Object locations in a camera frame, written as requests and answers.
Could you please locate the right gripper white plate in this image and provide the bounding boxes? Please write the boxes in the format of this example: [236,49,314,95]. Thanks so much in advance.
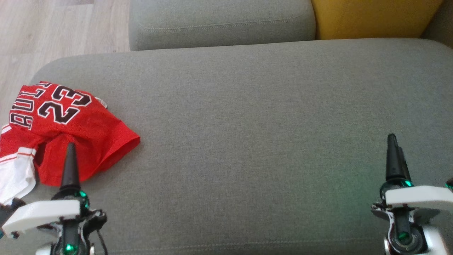
[371,134,453,255]

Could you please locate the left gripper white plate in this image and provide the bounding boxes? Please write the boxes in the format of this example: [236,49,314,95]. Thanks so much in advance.
[2,142,108,255]

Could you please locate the red number 23 jersey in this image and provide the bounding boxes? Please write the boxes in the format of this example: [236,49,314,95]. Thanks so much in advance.
[0,81,141,206]

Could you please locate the yellow sofa cushion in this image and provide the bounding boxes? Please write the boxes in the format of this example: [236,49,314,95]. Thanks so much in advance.
[311,0,445,40]

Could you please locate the grey sofa seat cushion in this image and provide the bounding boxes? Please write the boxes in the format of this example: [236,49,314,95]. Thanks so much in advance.
[0,38,453,255]

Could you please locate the grey sofa back cushion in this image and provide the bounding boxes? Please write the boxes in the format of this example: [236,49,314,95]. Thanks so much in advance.
[128,0,316,52]

